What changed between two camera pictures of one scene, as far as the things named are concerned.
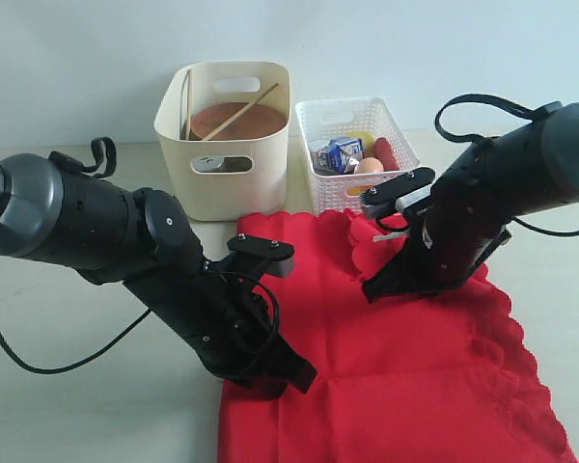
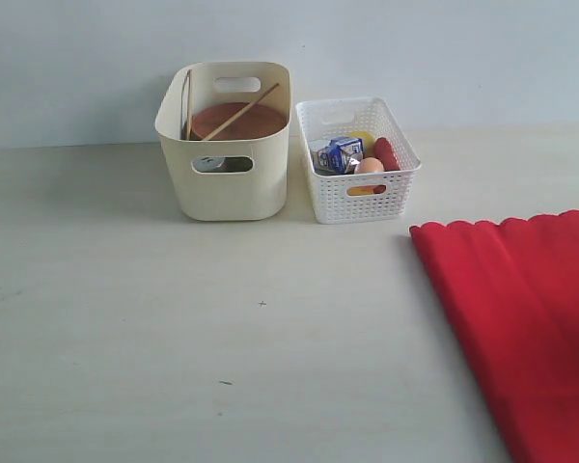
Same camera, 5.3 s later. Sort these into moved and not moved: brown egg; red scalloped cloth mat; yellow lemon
Moved: red scalloped cloth mat
Not moved: brown egg; yellow lemon
